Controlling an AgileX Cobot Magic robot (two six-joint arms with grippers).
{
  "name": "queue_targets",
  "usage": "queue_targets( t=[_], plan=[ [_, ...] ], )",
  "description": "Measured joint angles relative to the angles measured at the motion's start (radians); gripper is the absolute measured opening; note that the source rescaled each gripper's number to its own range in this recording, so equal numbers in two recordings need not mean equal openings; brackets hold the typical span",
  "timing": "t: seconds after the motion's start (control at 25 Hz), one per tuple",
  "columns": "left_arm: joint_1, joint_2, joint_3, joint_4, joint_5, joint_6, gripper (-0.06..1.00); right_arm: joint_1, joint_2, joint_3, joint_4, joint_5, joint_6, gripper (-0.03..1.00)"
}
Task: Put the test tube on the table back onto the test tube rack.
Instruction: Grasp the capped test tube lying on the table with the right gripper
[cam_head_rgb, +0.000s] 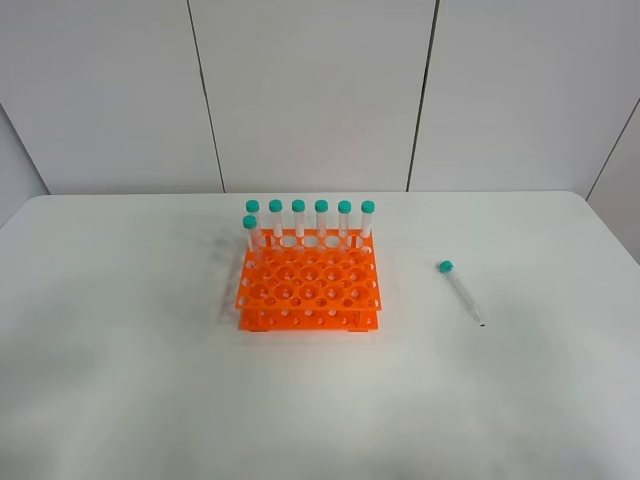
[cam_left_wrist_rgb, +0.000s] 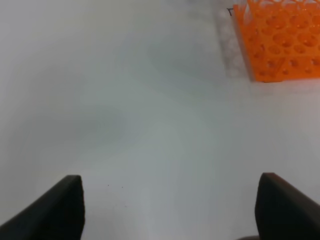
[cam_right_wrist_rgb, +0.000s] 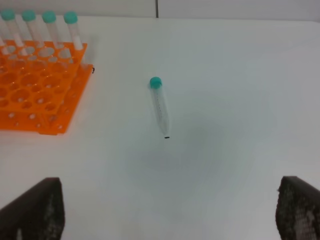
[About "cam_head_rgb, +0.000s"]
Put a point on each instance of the teal capped test tube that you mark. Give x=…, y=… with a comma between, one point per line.
x=447, y=269

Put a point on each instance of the orange test tube rack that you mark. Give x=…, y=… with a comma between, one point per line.
x=309, y=283

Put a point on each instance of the back row tube far right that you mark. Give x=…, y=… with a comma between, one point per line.
x=367, y=211

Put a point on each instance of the second row left tube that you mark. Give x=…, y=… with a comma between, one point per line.
x=250, y=224

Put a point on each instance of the back row tube far left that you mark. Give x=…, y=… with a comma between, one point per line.
x=252, y=206

